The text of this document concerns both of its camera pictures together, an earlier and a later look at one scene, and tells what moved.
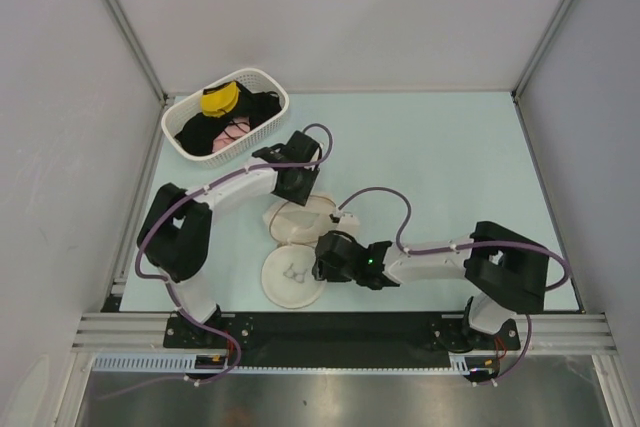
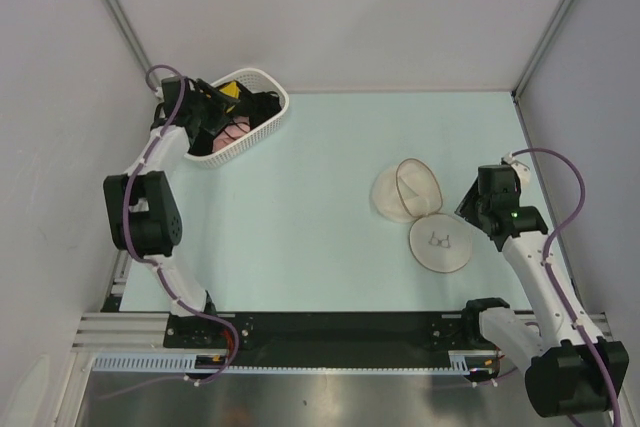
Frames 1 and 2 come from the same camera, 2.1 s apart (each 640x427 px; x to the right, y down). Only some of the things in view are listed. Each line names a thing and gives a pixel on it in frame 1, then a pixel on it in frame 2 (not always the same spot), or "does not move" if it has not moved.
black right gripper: x=323 y=269 to x=466 y=208
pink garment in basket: x=237 y=127 does not move
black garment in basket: x=198 y=136 does not move
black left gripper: x=300 y=197 to x=219 y=110
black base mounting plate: x=338 y=340 does not move
